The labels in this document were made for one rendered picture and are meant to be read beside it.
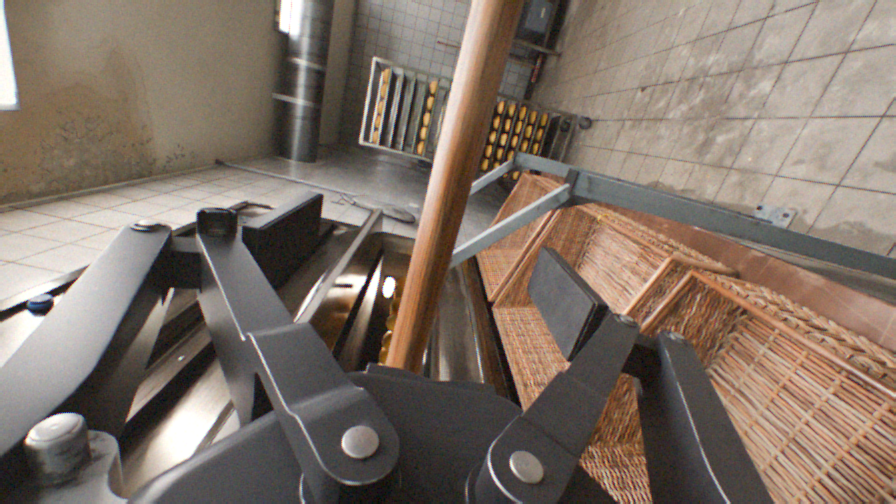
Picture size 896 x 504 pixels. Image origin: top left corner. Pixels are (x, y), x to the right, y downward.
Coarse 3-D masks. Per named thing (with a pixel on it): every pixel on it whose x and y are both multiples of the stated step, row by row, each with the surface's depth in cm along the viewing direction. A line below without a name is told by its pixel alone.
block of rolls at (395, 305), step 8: (400, 280) 172; (400, 288) 162; (400, 296) 158; (392, 304) 148; (392, 312) 162; (392, 320) 136; (392, 328) 135; (384, 336) 143; (384, 344) 139; (384, 352) 143; (384, 360) 141
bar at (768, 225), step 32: (512, 160) 105; (544, 160) 105; (576, 192) 60; (608, 192) 60; (640, 192) 60; (512, 224) 63; (704, 224) 63; (736, 224) 63; (768, 224) 63; (832, 256) 66; (864, 256) 66
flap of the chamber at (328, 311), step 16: (368, 224) 144; (368, 240) 139; (352, 256) 112; (368, 256) 141; (336, 272) 98; (352, 272) 113; (368, 272) 144; (336, 288) 95; (320, 304) 81; (336, 304) 96; (352, 304) 117; (304, 320) 74; (320, 320) 82; (336, 320) 97; (320, 336) 83; (336, 336) 99; (224, 432) 47
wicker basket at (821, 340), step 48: (720, 288) 51; (768, 288) 58; (720, 336) 62; (768, 336) 56; (816, 336) 41; (720, 384) 62; (768, 384) 54; (816, 384) 48; (864, 384) 34; (624, 432) 71; (768, 432) 53; (864, 432) 42; (624, 480) 65; (768, 480) 51; (816, 480) 46; (864, 480) 41
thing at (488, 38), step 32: (480, 0) 19; (512, 0) 19; (480, 32) 19; (512, 32) 20; (480, 64) 20; (480, 96) 20; (448, 128) 21; (480, 128) 21; (448, 160) 22; (448, 192) 22; (448, 224) 23; (416, 256) 24; (448, 256) 24; (416, 288) 25; (416, 320) 26; (416, 352) 27
